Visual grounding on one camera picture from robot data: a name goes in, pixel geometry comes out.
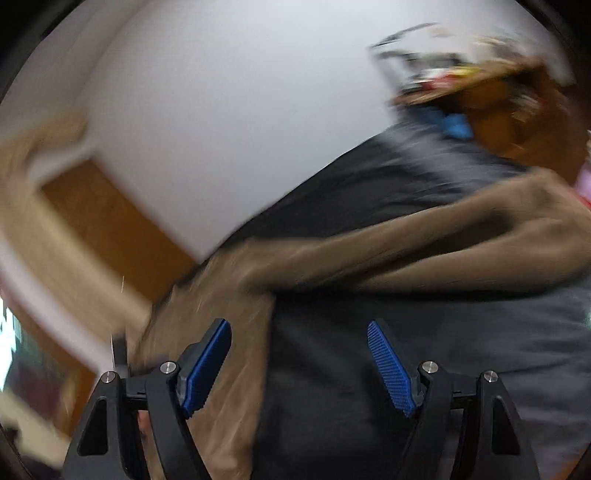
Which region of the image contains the brown fleece garment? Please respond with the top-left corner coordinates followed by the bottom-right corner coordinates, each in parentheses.
top-left (136, 169), bottom-right (590, 479)

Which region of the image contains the brown wooden door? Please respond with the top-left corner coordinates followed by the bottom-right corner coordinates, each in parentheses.
top-left (41, 159), bottom-right (197, 302)

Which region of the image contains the beige curtain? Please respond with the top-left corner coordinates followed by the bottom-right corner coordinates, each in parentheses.
top-left (1, 112), bottom-right (151, 370)

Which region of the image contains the wooden desk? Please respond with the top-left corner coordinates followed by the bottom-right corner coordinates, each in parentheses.
top-left (393, 57), bottom-right (587, 184)

